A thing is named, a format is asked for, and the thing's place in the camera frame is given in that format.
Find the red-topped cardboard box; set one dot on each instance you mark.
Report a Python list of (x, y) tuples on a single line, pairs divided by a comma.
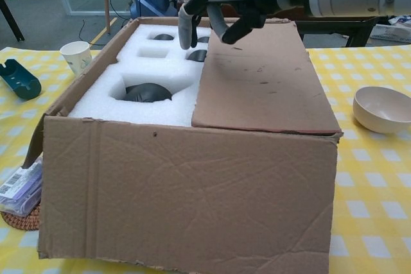
[(192, 197)]

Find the dark grey teacup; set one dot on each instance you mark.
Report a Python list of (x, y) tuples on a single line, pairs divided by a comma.
[(197, 56), (164, 37)]

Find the brown mahjong table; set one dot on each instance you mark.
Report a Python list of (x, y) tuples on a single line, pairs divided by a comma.
[(353, 28)]

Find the dark grey teapot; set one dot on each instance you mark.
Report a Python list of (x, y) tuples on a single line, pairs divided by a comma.
[(147, 92)]

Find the white plastic basket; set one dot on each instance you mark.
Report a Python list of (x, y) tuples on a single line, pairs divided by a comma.
[(391, 33)]

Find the white paper cup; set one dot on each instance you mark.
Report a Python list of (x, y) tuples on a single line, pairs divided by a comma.
[(75, 57)]

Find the beige bowl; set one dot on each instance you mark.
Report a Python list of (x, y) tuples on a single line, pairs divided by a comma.
[(382, 110)]

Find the white foam insert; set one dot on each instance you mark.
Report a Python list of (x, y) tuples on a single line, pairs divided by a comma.
[(106, 110)]

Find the black table leg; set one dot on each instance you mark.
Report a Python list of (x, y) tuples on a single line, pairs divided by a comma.
[(11, 20)]

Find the yellow white checkered tablecloth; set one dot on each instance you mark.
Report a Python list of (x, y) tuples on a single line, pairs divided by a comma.
[(369, 190)]

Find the dark green plastic holder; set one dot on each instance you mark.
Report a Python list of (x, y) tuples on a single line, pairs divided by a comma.
[(22, 83)]

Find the clear purple plastic case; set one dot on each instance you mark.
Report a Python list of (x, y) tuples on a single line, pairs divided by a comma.
[(19, 187)]

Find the brown woven round coaster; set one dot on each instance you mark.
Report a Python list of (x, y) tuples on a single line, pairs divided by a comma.
[(22, 222)]

